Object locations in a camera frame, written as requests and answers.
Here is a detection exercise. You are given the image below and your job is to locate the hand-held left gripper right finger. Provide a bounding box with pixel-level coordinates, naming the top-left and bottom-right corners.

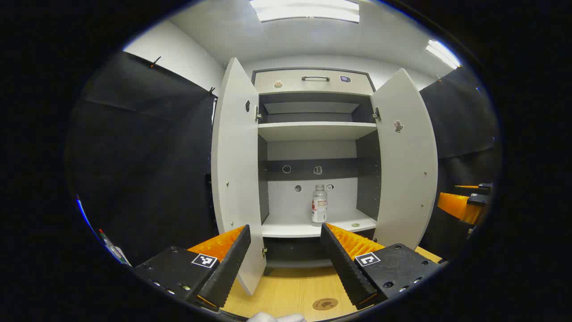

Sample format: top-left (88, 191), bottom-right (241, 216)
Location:
top-left (320, 223), bottom-right (443, 310)

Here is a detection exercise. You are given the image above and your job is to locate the white cabinet drawer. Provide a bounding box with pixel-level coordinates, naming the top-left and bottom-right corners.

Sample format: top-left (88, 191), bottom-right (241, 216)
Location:
top-left (254, 69), bottom-right (374, 96)

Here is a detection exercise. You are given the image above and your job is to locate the plastic bottle with red cap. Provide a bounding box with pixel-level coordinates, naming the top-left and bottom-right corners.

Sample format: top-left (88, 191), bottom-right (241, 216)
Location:
top-left (98, 229), bottom-right (131, 267)

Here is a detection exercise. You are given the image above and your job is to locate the white and grey cabinet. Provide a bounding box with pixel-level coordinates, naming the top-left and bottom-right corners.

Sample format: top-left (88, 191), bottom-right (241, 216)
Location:
top-left (252, 67), bottom-right (382, 275)

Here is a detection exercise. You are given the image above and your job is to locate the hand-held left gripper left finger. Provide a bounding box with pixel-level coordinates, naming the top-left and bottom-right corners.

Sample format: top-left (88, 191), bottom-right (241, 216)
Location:
top-left (134, 225), bottom-right (252, 312)

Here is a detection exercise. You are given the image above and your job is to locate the rectangular ceiling light panel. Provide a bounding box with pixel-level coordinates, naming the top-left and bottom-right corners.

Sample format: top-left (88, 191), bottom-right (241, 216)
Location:
top-left (249, 0), bottom-right (360, 24)
top-left (425, 39), bottom-right (461, 70)

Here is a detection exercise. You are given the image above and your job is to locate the white cabinet door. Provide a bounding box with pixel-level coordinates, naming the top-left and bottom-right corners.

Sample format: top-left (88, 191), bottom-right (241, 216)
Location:
top-left (211, 57), bottom-right (267, 296)
top-left (370, 68), bottom-right (438, 250)

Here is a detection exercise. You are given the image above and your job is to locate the clear plastic bottle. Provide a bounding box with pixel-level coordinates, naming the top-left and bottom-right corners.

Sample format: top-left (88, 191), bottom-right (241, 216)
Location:
top-left (311, 184), bottom-right (328, 224)

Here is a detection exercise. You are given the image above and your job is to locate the white cabinet shelf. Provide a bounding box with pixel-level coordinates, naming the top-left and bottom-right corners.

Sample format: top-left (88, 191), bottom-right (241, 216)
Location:
top-left (258, 122), bottom-right (378, 142)
top-left (261, 209), bottom-right (378, 238)

